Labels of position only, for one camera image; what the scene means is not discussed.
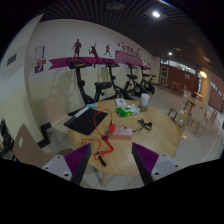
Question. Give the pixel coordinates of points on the black mouse pad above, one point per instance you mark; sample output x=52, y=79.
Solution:
x=85, y=121

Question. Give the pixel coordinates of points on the blue and orange marker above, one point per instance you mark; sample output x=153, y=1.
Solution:
x=93, y=105

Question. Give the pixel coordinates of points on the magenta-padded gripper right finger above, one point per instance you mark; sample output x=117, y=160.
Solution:
x=165, y=165

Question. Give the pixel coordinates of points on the pink power strip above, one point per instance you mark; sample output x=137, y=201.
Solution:
x=121, y=132

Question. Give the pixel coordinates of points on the framed wall poster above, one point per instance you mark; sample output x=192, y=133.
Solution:
x=39, y=52

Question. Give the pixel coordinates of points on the wooden coaster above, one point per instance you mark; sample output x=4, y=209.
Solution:
x=144, y=109

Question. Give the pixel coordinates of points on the green wet wipes pack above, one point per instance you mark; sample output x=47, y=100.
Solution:
x=125, y=111

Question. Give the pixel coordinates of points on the white cup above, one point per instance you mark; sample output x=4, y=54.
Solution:
x=145, y=99

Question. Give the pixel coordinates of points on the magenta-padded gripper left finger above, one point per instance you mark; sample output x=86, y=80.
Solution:
x=58, y=166

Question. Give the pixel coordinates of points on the small white box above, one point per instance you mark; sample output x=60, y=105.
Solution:
x=120, y=102

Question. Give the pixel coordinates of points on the round glowing wall lamp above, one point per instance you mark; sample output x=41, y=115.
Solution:
x=203, y=74

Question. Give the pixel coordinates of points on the group of tables and chairs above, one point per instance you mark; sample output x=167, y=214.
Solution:
x=196, y=113

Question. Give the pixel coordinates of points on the light wooden chair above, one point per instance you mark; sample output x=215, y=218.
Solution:
x=30, y=146
x=55, y=110

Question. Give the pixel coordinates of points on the black exercise bike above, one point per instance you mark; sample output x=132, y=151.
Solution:
x=132, y=77
x=112, y=76
x=80, y=80
x=146, y=83

